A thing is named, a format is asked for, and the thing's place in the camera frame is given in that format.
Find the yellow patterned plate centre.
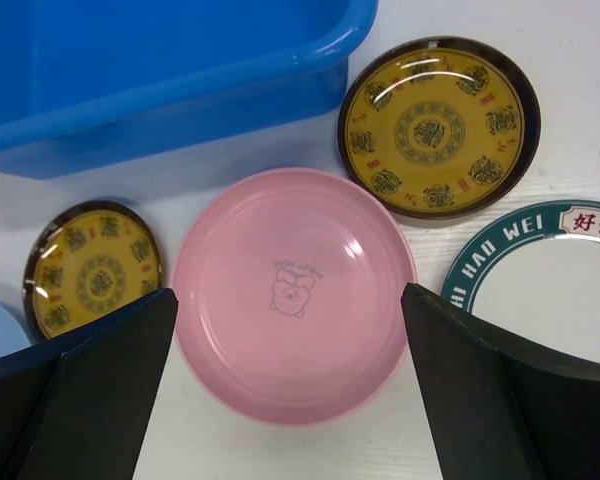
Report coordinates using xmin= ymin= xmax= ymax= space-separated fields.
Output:
xmin=22 ymin=200 xmax=163 ymax=341

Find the blue plastic bin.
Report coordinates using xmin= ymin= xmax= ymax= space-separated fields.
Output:
xmin=0 ymin=1 xmax=378 ymax=179

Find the green rim plate right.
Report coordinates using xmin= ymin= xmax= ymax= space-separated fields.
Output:
xmin=441 ymin=199 xmax=600 ymax=363

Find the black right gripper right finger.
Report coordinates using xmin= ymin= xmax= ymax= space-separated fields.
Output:
xmin=401 ymin=283 xmax=600 ymax=479

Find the yellow patterned plate right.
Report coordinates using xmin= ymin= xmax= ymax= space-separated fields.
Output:
xmin=337 ymin=36 xmax=541 ymax=220

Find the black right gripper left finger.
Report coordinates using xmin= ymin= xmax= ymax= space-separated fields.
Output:
xmin=0 ymin=288 xmax=178 ymax=479

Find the yellow patterned plate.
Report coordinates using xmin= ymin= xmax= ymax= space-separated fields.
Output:
xmin=22 ymin=200 xmax=163 ymax=341
xmin=337 ymin=36 xmax=541 ymax=220

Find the pink plate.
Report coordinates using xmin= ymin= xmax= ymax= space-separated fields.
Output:
xmin=170 ymin=168 xmax=417 ymax=426

